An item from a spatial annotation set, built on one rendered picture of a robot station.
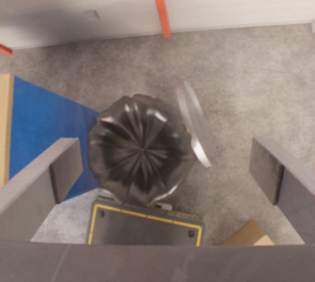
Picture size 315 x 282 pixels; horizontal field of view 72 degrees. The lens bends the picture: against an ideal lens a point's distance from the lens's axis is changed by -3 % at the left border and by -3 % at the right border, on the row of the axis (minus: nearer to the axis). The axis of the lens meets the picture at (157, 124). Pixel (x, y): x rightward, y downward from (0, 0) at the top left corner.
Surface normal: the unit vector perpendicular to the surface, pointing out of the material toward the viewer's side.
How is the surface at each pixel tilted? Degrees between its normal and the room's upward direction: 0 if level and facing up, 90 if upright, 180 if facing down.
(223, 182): 0
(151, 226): 0
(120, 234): 0
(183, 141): 15
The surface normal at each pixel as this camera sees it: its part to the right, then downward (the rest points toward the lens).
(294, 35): -0.14, -0.11
